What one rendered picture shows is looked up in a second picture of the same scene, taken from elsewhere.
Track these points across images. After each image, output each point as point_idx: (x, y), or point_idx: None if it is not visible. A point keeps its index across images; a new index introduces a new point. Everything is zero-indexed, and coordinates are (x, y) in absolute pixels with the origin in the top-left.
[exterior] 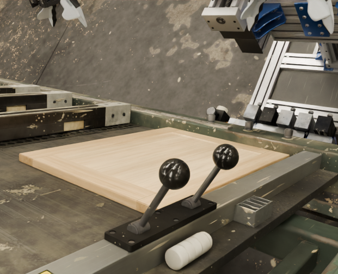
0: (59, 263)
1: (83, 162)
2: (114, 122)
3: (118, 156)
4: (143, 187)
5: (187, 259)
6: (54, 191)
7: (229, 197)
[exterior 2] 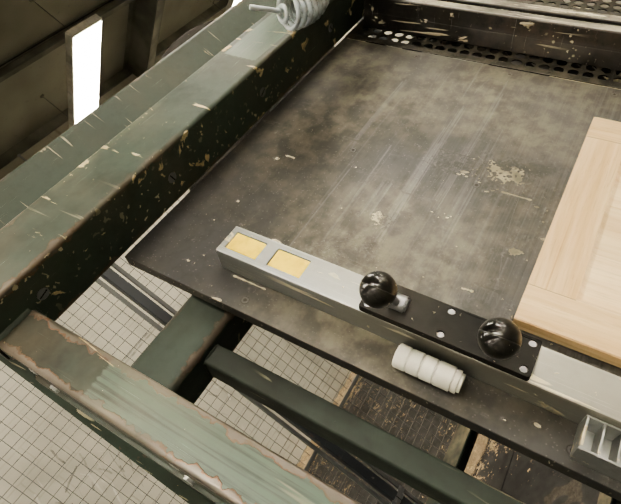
0: (321, 265)
1: None
2: None
3: None
4: (590, 279)
5: (401, 368)
6: (522, 197)
7: (593, 399)
